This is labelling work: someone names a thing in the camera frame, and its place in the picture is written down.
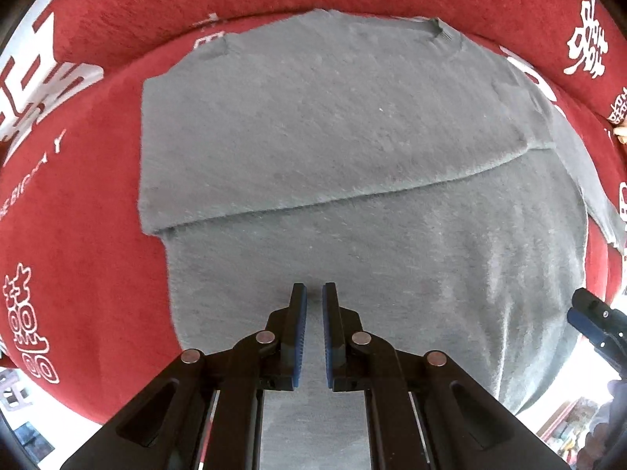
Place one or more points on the red printed blanket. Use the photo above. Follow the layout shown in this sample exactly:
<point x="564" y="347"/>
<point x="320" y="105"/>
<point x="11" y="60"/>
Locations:
<point x="93" y="215"/>

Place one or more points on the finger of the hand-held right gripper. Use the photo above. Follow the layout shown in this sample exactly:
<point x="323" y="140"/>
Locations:
<point x="584" y="324"/>
<point x="590" y="303"/>

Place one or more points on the cluttered shelf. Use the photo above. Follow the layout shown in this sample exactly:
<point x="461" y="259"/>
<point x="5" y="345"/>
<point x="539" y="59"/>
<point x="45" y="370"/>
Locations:
<point x="570" y="426"/>

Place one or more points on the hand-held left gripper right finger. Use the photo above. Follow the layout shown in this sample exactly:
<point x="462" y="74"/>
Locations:
<point x="329" y="338"/>

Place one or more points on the grey knit sweater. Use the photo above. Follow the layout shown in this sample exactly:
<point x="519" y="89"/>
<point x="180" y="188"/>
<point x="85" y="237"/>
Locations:
<point x="343" y="156"/>

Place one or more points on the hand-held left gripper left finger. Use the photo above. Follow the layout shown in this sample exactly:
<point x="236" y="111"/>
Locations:
<point x="300" y="333"/>

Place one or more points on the plastic stool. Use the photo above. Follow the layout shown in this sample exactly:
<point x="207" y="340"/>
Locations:
<point x="11" y="389"/>

